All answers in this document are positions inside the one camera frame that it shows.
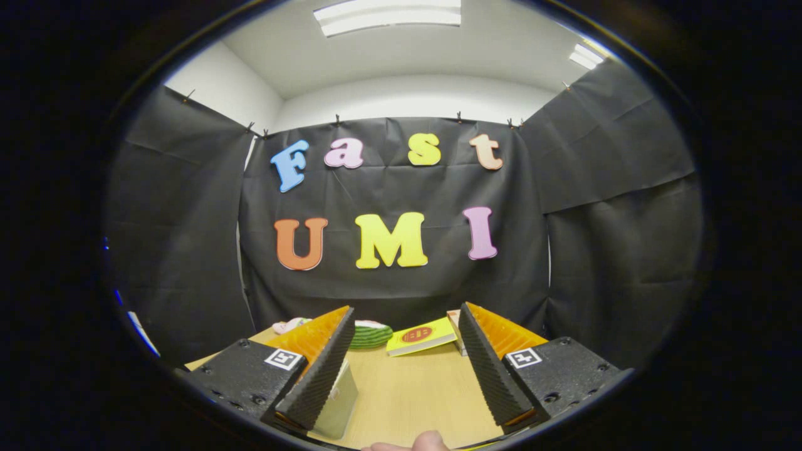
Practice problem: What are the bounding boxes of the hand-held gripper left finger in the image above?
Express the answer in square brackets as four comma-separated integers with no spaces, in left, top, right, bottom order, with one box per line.
[180,305,356,433]

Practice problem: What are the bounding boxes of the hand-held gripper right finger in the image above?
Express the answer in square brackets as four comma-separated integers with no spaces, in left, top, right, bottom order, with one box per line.
[457,302,622,436]

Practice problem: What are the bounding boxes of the beige fabric storage box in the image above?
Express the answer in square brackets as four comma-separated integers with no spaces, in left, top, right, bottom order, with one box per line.
[310,358,360,440]

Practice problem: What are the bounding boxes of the watermelon slice plush toy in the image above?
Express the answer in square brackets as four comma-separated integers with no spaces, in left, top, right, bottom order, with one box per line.
[349,320,394,350]

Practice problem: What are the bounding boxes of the yellow book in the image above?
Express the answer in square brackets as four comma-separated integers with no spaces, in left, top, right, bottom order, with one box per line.
[386,316,458,358]

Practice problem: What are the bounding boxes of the black backdrop cloth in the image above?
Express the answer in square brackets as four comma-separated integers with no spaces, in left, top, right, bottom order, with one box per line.
[107,60,706,370]

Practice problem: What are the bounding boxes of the small ceiling light panel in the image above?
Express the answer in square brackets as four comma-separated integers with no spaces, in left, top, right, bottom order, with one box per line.
[569,43,605,71]

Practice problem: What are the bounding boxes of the long ceiling light panel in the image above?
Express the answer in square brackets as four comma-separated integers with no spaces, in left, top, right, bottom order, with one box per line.
[313,0,463,37]

